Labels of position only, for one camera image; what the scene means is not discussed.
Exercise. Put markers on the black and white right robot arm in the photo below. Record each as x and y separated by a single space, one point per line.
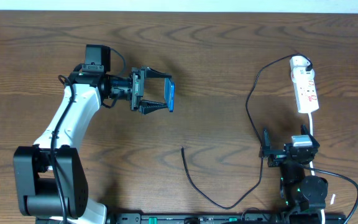
304 195

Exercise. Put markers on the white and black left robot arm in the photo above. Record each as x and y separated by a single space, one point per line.
50 179

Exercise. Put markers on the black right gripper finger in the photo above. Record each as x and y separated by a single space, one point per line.
305 130
266 144

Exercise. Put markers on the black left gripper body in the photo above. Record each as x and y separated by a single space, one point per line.
135 90

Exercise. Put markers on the white power strip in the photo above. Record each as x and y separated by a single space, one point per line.
305 90

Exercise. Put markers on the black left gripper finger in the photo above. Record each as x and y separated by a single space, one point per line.
151 73
146 106

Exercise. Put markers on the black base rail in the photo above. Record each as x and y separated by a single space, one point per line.
205 218

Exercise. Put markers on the blue Galaxy smartphone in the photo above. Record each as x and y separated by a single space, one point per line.
169 93

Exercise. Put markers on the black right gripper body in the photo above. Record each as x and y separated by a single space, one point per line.
278 157

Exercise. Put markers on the white USB charger plug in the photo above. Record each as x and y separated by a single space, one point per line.
301 69

